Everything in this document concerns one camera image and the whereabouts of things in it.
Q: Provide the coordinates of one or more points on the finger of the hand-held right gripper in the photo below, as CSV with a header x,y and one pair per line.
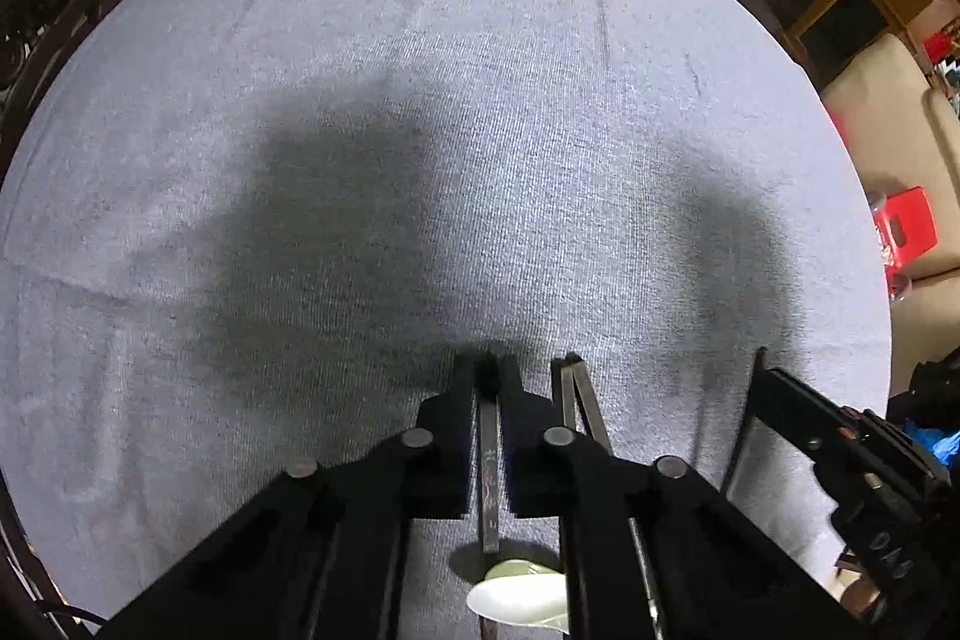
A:
x,y
806,411

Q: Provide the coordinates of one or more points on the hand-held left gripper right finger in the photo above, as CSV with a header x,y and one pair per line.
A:
x,y
517,452

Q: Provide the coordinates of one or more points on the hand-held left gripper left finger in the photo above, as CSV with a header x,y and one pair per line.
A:
x,y
465,452

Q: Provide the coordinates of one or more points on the person's dark clothing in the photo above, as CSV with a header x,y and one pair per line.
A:
x,y
930,400

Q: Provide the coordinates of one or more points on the red plastic chair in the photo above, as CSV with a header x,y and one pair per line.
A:
x,y
911,224

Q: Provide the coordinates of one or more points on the grey towel cloth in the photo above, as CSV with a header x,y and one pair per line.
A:
x,y
450,160

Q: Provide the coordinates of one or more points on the beige sofa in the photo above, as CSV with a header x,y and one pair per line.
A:
x,y
877,123

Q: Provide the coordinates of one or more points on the red bag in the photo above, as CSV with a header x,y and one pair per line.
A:
x,y
946,48

